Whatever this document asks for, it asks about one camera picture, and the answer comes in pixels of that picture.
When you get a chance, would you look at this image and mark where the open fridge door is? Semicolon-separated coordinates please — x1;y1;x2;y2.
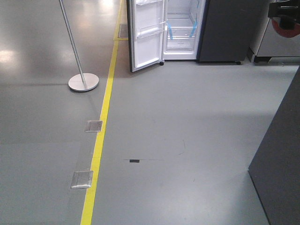
126;0;166;73

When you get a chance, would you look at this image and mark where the upper metal floor plate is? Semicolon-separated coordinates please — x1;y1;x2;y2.
84;120;103;133

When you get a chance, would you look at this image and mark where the middle clear door bin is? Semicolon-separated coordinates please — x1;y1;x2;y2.
136;21;165;39

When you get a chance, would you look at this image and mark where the upper clear door bin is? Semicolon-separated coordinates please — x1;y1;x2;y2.
135;0;161;6

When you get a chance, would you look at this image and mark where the silver floor stand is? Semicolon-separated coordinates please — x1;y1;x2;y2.
59;0;99;92

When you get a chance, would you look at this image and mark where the lower metal floor plate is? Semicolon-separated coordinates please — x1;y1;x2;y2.
70;171;93;189

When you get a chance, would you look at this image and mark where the stainless steel appliance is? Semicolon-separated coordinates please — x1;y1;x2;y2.
247;19;300;65

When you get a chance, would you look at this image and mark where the dark grey fridge body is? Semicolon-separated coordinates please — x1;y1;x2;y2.
162;0;270;65

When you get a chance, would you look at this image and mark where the clear door bin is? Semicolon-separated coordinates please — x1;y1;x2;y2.
136;21;165;39
135;0;161;6

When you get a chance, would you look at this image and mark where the red yellow apple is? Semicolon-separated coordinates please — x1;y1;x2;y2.
271;18;300;38

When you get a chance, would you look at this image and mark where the metal floor plate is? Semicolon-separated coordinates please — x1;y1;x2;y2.
70;171;93;189
84;120;103;133

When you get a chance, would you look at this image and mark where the clear crisper drawer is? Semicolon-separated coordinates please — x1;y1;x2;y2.
166;18;197;52

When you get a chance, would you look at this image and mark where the lower glass fridge shelf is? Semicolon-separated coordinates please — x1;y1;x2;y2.
167;12;197;21

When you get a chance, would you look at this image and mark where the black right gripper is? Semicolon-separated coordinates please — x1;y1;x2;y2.
268;0;300;23

